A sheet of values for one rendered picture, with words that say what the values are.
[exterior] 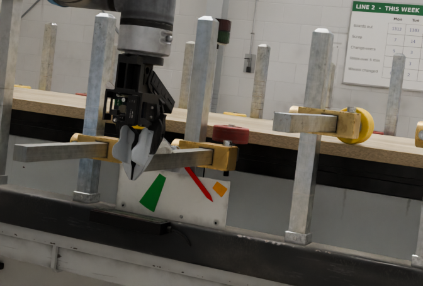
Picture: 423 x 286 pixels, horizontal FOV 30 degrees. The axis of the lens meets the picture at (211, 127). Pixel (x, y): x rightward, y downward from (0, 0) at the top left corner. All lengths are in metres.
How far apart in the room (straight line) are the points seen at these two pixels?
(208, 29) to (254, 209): 0.45
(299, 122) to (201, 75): 0.40
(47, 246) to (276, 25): 7.54
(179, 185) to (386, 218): 0.46
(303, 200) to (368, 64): 7.33
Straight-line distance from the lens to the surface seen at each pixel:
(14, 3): 1.92
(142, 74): 1.31
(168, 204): 1.68
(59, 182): 2.09
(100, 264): 1.82
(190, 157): 1.53
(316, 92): 1.56
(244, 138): 1.72
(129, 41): 1.31
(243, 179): 1.85
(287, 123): 1.27
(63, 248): 1.86
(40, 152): 1.54
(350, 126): 1.53
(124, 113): 1.32
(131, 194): 1.72
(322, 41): 1.56
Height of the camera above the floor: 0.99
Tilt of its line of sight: 3 degrees down
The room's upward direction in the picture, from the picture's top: 7 degrees clockwise
